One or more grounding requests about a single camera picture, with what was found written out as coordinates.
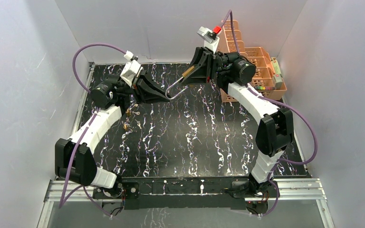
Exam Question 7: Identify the orange plastic organizer basket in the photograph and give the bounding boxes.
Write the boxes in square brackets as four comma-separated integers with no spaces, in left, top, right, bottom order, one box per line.
[218,20,287,101]

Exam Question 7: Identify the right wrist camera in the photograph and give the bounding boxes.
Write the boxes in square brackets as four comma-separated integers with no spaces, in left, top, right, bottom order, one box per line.
[197,26,221,53]

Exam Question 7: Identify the small boxes in organizer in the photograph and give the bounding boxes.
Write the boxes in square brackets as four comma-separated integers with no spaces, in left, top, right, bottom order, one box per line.
[270,57,284,90]

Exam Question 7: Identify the small brass padlock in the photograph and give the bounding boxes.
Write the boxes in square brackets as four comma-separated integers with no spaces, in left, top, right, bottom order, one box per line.
[123,124,129,132]

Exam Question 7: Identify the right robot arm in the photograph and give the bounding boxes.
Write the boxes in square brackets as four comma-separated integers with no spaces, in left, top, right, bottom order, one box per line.
[179,47,294,197]

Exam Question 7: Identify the large long-shackle brass padlock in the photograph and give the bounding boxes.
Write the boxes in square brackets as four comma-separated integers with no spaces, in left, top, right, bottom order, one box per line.
[165,66,195,100]

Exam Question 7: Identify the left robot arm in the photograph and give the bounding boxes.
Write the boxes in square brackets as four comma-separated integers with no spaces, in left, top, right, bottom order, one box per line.
[55,70,170,198]

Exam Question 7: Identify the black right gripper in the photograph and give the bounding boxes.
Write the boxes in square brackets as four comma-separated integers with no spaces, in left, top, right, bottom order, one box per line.
[177,47,240,86]

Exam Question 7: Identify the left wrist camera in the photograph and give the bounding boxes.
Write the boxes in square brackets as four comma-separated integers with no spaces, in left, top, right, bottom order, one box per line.
[120,51,141,87]

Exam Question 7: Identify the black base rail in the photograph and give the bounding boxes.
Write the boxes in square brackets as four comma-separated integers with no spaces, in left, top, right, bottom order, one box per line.
[93,176,278,213]

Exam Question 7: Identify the medium brass padlock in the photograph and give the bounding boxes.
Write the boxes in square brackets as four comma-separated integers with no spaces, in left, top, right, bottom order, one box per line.
[125,108,133,118]

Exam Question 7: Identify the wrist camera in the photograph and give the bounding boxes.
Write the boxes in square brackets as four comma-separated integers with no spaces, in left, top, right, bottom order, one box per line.
[120,51,141,87]
[197,26,221,53]

